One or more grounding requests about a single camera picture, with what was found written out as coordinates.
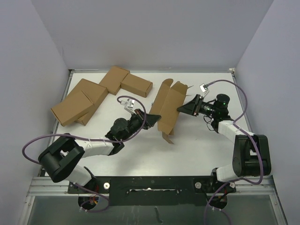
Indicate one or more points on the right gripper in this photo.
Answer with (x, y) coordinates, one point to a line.
(192, 108)

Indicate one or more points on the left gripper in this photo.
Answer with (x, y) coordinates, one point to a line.
(150, 119)

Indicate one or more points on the cardboard box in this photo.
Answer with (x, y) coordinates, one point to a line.
(96, 94)
(72, 108)
(113, 78)
(136, 85)
(170, 96)

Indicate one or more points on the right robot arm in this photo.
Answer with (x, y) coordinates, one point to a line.
(251, 153)

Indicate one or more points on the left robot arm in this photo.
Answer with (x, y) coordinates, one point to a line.
(60, 159)

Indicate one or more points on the folded cardboard box front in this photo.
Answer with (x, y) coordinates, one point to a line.
(72, 108)

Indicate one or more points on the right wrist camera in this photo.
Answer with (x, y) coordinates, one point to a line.
(204, 89)

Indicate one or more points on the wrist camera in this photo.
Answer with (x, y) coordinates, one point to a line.
(129, 105)
(204, 89)

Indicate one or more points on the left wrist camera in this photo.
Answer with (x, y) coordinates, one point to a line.
(129, 105)

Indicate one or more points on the aluminium table frame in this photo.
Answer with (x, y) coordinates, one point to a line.
(195, 148)

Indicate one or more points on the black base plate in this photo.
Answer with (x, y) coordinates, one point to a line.
(155, 190)

